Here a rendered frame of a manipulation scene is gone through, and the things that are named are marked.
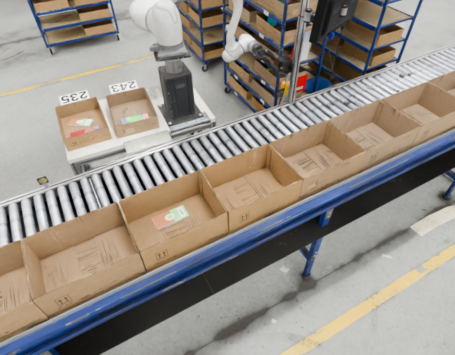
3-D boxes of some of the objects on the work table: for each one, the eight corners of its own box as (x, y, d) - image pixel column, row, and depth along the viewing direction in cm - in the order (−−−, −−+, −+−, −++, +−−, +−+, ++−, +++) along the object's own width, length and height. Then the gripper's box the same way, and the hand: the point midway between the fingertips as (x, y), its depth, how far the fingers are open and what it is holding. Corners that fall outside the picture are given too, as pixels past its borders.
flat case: (120, 120, 234) (120, 118, 233) (148, 115, 238) (147, 113, 237) (122, 132, 225) (122, 130, 224) (151, 126, 229) (151, 124, 228)
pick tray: (100, 108, 247) (96, 96, 240) (112, 139, 223) (108, 127, 216) (60, 118, 239) (54, 107, 232) (67, 151, 215) (62, 139, 208)
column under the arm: (157, 106, 248) (149, 64, 224) (190, 97, 255) (186, 55, 231) (168, 126, 232) (160, 84, 207) (203, 116, 239) (200, 74, 215)
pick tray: (146, 98, 255) (144, 86, 248) (160, 127, 231) (158, 115, 223) (108, 107, 248) (105, 95, 241) (117, 139, 223) (114, 126, 216)
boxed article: (72, 120, 237) (71, 117, 236) (94, 120, 236) (93, 118, 235) (67, 126, 232) (66, 125, 231) (90, 127, 231) (89, 125, 230)
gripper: (246, 46, 259) (263, 60, 245) (266, 41, 265) (284, 53, 251) (246, 55, 265) (262, 69, 250) (265, 50, 270) (282, 63, 256)
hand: (270, 60), depth 252 cm, fingers open, 5 cm apart
